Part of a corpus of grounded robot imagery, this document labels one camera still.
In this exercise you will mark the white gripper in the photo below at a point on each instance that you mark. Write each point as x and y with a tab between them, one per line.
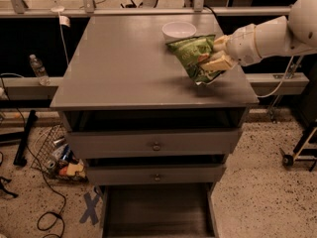
242	46

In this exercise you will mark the green jalapeno chip bag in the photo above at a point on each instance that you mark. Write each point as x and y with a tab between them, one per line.
192	54

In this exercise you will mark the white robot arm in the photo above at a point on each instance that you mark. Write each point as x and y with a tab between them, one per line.
295	35

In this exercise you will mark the grey drawer cabinet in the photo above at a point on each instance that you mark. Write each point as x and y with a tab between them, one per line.
122	63

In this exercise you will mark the grey top drawer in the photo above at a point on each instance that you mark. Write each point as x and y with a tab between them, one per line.
153	133

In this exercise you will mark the grey drawer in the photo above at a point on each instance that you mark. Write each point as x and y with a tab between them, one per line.
153	133
151	170
158	211

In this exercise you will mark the grey middle drawer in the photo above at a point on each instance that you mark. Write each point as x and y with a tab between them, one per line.
151	170

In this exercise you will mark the grey bottom drawer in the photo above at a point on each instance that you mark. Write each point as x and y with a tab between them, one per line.
158	211

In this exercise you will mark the white ceramic bowl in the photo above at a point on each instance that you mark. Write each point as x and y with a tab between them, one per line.
174	31

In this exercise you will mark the black wheeled cart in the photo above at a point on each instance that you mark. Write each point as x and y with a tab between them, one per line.
300	152

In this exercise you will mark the clear plastic water bottle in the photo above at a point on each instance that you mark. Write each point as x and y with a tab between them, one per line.
39	70

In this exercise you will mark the yellow sponge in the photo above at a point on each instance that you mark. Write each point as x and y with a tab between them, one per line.
75	170

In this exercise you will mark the soda can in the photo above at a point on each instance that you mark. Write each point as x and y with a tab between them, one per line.
51	165

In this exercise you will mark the black stand leg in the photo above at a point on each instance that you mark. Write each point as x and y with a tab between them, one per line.
20	160

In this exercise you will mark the metal railing frame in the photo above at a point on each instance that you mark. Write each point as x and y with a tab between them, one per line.
88	9

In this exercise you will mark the wire basket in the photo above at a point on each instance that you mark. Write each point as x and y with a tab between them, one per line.
56	148

